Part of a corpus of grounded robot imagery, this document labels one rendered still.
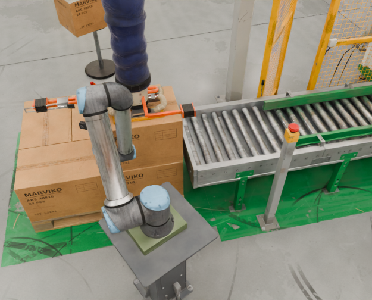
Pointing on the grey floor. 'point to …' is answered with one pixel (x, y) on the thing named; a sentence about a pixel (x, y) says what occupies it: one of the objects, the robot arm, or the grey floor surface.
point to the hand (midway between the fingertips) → (94, 111)
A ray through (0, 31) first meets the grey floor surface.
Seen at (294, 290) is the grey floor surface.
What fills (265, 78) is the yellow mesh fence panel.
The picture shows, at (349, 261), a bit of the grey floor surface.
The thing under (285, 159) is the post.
